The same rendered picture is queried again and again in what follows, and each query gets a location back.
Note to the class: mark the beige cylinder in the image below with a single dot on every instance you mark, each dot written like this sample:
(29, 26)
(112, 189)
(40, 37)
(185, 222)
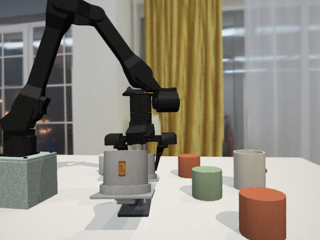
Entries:
(101, 162)

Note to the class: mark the green cylinder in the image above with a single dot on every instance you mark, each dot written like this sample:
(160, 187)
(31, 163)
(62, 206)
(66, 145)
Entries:
(207, 183)

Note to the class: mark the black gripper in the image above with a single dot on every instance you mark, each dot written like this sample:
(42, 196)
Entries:
(118, 140)

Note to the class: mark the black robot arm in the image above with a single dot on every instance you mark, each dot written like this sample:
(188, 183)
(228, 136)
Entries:
(30, 105)

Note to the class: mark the brown cylinder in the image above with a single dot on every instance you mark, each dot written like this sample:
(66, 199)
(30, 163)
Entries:
(262, 213)
(185, 164)

